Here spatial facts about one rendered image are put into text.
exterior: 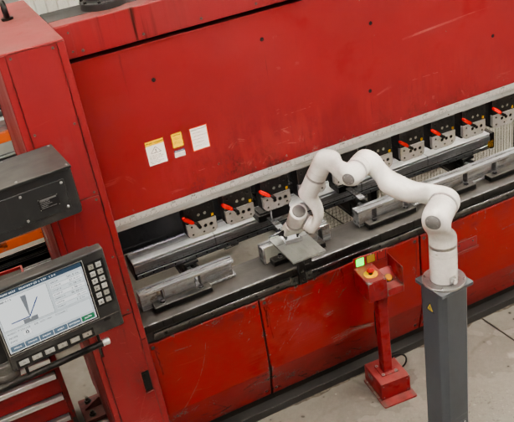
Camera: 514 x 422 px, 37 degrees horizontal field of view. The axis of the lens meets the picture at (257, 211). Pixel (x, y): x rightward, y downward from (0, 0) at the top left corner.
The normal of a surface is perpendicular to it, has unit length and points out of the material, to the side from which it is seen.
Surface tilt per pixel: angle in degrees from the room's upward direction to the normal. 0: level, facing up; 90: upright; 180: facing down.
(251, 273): 0
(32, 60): 90
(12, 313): 90
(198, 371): 90
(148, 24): 90
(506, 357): 0
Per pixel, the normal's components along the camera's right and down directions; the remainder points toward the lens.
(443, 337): -0.28, 0.51
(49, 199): 0.50, 0.36
